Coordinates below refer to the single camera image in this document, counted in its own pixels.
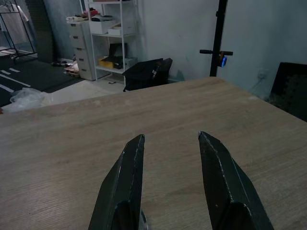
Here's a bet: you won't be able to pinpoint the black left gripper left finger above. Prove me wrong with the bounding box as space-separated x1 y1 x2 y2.
88 134 146 230

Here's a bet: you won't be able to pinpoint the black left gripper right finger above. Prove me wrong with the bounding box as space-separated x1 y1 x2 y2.
198 130 274 230

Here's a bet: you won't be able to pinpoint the black fabric bag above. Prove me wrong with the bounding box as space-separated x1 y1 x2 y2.
122 57 174 92

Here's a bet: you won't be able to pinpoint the black foam puzzle mat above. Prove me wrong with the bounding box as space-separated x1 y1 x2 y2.
269 61 307 122

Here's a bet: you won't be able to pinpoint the grey small box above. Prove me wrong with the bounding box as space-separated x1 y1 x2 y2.
124 57 139 70

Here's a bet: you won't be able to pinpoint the yellow box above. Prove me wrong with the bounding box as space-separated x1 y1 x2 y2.
98 56 116 69

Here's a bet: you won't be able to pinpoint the brown cardboard pieces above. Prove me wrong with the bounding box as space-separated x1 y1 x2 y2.
63 61 80 78

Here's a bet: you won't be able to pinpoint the clear crumpled plastic bag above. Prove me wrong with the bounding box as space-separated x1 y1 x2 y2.
1 87 52 114

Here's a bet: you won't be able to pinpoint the black open case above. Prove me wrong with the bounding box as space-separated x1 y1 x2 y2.
108 43 126 69

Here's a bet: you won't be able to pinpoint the black shoes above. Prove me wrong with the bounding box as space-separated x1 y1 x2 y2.
51 60 70 68

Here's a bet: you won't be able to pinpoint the white drawer cabinet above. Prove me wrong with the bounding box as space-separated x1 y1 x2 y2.
67 21 97 81

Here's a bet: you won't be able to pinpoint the white metal shelving unit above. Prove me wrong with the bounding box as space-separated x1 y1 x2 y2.
86 0 140 81

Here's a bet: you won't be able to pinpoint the flat white cardboard box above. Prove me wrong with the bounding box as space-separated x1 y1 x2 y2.
107 23 135 36

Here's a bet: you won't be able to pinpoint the white open storage box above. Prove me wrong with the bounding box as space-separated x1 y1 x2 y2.
89 19 118 35

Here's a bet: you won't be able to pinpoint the dark green folded cloth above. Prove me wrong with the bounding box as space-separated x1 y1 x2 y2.
92 14 113 22

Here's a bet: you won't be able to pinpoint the cream items pile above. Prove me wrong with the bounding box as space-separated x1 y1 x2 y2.
65 16 84 24

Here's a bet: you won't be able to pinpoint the dark ribbed foam panel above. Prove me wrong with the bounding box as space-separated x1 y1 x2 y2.
33 0 56 63

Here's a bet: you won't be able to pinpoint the pink folded cloth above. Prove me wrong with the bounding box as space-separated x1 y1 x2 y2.
82 8 100 19

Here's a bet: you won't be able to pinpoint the black clothes rack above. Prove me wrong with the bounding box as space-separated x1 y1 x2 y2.
0 0 38 61

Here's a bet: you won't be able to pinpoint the black pole stand with handles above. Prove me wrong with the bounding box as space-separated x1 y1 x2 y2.
199 0 234 77

